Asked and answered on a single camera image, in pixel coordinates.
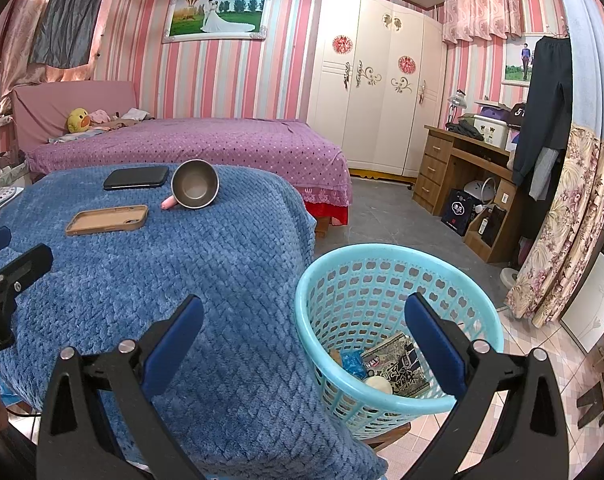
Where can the small wall photo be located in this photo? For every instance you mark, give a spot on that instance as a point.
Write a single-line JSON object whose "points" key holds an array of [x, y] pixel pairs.
{"points": [[516, 60]]}

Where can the wooden desk with drawers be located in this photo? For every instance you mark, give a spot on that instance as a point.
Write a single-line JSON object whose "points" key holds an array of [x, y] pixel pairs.
{"points": [[434, 170]]}

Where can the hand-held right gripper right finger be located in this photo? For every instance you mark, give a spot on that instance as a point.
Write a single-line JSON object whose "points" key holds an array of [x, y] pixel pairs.
{"points": [[431, 347]]}

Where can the grey hanging garment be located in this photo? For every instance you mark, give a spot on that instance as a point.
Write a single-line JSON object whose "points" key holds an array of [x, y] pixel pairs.
{"points": [[541, 175]]}

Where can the dark clothes pile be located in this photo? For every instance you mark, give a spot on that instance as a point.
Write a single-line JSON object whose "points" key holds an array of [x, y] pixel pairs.
{"points": [[465, 129]]}

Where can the black hanging pants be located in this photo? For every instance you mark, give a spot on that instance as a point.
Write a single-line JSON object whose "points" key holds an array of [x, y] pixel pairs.
{"points": [[544, 105]]}

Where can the red round wardrobe decoration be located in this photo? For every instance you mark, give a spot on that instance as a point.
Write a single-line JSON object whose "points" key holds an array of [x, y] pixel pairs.
{"points": [[342, 44], [406, 64]]}

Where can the silver foil packet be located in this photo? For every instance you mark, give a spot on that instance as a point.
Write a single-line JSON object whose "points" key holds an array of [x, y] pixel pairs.
{"points": [[396, 367]]}

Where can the white cloth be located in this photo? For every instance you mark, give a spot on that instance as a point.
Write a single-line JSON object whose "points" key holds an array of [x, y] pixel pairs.
{"points": [[137, 114]]}

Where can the long pink curtain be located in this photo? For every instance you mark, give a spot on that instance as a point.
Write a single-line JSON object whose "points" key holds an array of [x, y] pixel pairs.
{"points": [[24, 35]]}

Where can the desk lamp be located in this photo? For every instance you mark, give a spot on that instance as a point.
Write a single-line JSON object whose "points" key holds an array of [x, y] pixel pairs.
{"points": [[456, 105]]}

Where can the grey curtain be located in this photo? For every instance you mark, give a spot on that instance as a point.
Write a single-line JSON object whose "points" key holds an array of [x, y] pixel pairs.
{"points": [[72, 10]]}

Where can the yellow duck plush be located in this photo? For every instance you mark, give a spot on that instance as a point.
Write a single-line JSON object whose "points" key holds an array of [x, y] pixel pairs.
{"points": [[78, 121]]}

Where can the white small fan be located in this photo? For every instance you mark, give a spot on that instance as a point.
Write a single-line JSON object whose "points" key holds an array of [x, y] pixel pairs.
{"points": [[474, 190]]}

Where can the white floor fan base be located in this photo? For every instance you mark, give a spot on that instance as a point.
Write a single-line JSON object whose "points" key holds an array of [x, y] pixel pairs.
{"points": [[509, 285]]}

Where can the blue quilted blanket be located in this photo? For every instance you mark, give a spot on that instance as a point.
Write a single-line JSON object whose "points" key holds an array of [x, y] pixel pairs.
{"points": [[222, 310]]}

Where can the pink covered headboard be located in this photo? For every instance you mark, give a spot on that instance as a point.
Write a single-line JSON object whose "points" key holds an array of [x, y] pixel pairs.
{"points": [[57, 105]]}

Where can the pink cloth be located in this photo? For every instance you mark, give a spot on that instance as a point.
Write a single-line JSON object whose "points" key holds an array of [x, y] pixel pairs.
{"points": [[99, 116]]}

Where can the wooden floor trolley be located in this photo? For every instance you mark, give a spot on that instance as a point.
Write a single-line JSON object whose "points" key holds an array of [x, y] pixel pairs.
{"points": [[481, 247]]}

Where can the dark wooden stool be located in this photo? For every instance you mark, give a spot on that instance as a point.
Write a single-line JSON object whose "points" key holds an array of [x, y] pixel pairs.
{"points": [[599, 400]]}

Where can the white storage box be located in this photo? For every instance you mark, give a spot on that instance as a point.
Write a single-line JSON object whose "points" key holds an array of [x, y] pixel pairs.
{"points": [[491, 131]]}

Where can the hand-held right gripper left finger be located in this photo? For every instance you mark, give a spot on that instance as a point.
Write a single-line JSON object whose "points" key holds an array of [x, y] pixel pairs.
{"points": [[174, 347]]}

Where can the blue plastic bag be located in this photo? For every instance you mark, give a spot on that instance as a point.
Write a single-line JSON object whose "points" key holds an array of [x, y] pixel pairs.
{"points": [[353, 364]]}

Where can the small white cup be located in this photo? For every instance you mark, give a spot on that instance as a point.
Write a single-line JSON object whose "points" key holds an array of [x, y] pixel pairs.
{"points": [[377, 386]]}

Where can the framed wedding photo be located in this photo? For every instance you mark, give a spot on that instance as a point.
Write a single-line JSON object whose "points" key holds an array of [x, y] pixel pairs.
{"points": [[217, 16]]}

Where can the light blue plastic basket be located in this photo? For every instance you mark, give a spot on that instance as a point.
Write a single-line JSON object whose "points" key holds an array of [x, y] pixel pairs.
{"points": [[362, 280]]}

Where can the white patterned ironing board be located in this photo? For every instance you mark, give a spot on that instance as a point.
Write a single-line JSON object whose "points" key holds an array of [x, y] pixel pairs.
{"points": [[2, 202]]}

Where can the short pink patterned curtain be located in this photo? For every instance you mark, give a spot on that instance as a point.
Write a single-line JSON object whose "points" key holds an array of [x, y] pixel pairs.
{"points": [[481, 10]]}

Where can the tan phone case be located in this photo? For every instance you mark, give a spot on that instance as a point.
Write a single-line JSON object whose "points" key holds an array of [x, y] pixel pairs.
{"points": [[107, 221]]}

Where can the white framed panel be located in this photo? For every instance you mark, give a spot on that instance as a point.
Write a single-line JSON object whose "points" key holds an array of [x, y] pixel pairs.
{"points": [[594, 305]]}

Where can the wooden stool under basket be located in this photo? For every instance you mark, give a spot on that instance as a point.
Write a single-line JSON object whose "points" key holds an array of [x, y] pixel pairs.
{"points": [[389, 437]]}

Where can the bed with purple bedspread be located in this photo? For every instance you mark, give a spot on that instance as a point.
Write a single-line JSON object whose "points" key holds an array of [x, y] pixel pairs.
{"points": [[222, 147]]}

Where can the black phone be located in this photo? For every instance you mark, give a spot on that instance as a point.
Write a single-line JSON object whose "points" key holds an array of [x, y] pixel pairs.
{"points": [[137, 177]]}

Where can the floral curtain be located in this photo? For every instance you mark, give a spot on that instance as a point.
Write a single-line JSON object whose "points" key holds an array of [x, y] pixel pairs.
{"points": [[566, 225]]}

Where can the black gift bag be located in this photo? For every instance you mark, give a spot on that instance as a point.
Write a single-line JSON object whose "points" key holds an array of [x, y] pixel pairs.
{"points": [[459, 212]]}

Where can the purple box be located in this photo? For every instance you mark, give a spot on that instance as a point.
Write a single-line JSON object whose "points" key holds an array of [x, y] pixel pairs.
{"points": [[494, 109]]}

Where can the white wardrobe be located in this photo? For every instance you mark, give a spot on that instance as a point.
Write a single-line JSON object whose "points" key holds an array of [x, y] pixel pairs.
{"points": [[376, 110]]}

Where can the black cap with white print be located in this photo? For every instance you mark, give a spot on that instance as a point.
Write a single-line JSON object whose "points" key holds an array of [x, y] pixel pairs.
{"points": [[519, 115]]}

